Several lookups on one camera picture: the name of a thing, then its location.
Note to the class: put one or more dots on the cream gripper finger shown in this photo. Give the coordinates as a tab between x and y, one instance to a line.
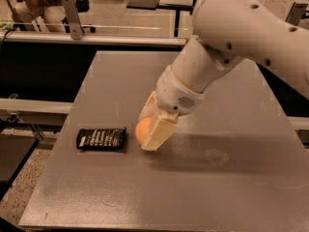
150	108
162	127

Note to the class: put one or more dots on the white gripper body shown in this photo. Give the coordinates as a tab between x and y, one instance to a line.
174	93

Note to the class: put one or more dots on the metal rail behind table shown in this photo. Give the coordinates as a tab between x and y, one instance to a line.
53	38

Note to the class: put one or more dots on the metal bracket post right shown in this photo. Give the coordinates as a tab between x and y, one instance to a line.
298	11

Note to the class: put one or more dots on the metal bracket post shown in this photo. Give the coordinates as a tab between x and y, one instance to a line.
298	11
76	31

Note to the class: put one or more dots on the black rxbar chocolate wrapper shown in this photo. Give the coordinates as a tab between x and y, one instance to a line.
111	139

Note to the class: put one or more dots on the black background desk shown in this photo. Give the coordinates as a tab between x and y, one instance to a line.
153	5

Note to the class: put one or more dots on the seated person in background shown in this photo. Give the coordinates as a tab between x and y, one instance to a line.
52	12

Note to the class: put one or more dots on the black side table left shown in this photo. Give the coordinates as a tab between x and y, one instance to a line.
15	150

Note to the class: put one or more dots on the orange fruit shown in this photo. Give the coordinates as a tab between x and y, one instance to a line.
142	128

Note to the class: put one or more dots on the metal bracket post left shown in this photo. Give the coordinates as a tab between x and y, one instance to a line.
76	31

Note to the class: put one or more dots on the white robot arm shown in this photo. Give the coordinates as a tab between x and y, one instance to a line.
225	32

